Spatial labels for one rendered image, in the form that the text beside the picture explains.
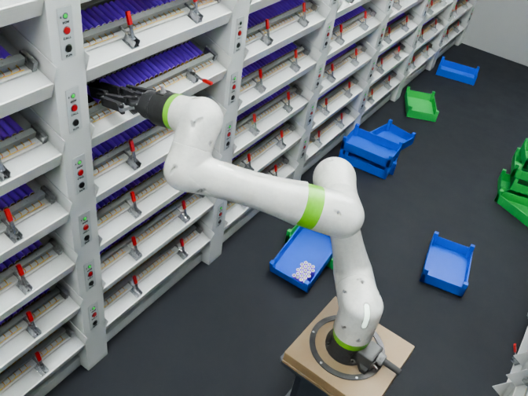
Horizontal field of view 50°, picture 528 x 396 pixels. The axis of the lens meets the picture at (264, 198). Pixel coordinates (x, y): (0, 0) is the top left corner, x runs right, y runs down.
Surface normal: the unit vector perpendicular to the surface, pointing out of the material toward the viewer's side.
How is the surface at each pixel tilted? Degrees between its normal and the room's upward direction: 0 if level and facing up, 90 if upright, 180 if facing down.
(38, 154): 20
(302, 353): 0
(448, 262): 0
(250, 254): 0
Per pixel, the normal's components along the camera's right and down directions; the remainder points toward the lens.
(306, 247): -0.06, -0.58
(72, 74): 0.82, 0.44
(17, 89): 0.40, -0.58
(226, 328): 0.13, -0.76
